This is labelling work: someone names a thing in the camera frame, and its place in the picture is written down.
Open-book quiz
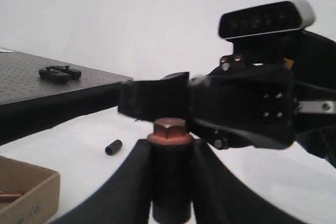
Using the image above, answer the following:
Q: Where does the black game controller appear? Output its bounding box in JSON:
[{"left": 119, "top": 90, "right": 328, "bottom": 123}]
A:
[{"left": 38, "top": 64, "right": 82, "bottom": 84}]

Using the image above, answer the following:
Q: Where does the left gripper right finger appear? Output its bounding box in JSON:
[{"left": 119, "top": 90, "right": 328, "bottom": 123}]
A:
[{"left": 190, "top": 139, "right": 309, "bottom": 224}]

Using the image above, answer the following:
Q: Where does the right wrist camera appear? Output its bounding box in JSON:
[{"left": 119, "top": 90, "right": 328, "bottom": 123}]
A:
[{"left": 218, "top": 0, "right": 316, "bottom": 41}]

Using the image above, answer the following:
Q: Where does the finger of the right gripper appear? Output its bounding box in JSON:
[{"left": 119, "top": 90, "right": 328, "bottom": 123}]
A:
[{"left": 117, "top": 71, "right": 194, "bottom": 124}]

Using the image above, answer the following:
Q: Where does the perforated metal bench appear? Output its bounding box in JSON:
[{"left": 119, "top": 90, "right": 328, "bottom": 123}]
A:
[{"left": 0, "top": 50, "right": 134, "bottom": 146}]

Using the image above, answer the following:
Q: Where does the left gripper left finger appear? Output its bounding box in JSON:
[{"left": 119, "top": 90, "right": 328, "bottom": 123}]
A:
[{"left": 48, "top": 139, "right": 154, "bottom": 224}]

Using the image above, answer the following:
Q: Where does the cardboard box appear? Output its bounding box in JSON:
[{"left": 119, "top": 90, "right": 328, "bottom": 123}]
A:
[{"left": 0, "top": 155, "right": 61, "bottom": 224}]

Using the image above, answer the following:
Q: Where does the copper hex flange bolt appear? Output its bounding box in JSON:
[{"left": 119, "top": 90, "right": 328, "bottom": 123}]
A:
[{"left": 146, "top": 118, "right": 193, "bottom": 152}]

